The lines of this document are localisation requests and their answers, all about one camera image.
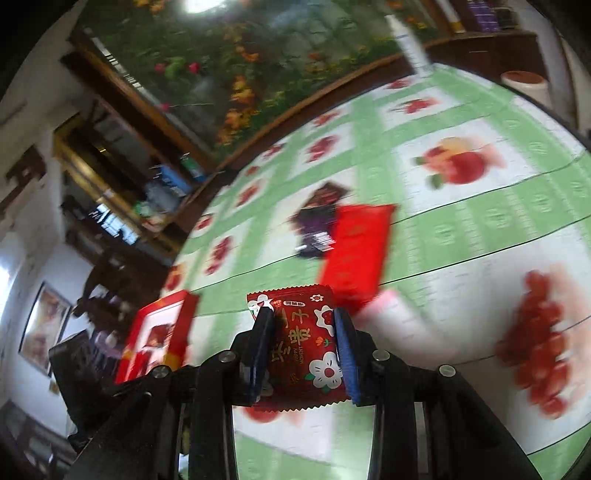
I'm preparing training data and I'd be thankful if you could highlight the white spray bottle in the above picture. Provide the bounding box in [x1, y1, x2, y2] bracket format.
[385, 14, 432, 75]

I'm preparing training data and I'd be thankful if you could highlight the purple snack packet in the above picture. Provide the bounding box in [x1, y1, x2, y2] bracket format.
[288, 203, 338, 259]

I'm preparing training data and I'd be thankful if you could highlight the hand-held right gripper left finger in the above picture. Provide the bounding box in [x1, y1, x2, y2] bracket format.
[62, 307, 278, 480]

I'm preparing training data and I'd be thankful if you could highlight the pink white snack packet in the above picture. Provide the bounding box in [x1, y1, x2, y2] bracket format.
[360, 288, 419, 333]

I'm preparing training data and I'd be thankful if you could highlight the dark wooden chair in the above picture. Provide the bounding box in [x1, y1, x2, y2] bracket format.
[74, 249, 162, 324]

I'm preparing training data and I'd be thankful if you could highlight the grey thermos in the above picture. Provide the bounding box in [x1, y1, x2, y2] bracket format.
[145, 185, 178, 210]

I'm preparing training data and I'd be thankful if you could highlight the framed wall painting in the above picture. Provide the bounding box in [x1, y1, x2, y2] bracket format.
[18, 281, 72, 377]

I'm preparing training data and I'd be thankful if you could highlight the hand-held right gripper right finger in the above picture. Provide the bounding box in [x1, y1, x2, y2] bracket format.
[333, 307, 543, 480]

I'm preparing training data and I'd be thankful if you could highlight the white bucket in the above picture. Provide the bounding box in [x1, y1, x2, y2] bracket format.
[501, 71, 552, 109]

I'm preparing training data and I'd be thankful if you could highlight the glass flower display panel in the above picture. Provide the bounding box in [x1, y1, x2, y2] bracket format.
[81, 0, 444, 153]

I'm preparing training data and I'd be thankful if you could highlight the red gift box tray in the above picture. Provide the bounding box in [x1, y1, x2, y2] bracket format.
[115, 290, 200, 385]

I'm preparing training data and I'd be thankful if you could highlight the red flower print snack packet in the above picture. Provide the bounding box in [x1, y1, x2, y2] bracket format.
[246, 284, 347, 411]

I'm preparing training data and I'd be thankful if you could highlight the long red snack packet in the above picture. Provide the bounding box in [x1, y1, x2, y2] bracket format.
[318, 203, 398, 308]

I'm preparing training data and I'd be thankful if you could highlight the purple bottle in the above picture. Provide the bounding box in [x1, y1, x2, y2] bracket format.
[465, 0, 483, 32]
[482, 0, 502, 32]

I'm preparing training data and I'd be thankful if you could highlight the green checked fruit tablecloth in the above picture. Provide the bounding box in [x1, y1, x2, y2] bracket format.
[159, 65, 591, 467]

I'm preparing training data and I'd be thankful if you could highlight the dark brown snack packet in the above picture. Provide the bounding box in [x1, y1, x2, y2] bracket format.
[307, 182, 350, 208]

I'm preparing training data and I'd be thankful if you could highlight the blue thermos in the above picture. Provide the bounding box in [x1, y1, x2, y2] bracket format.
[159, 166, 192, 195]

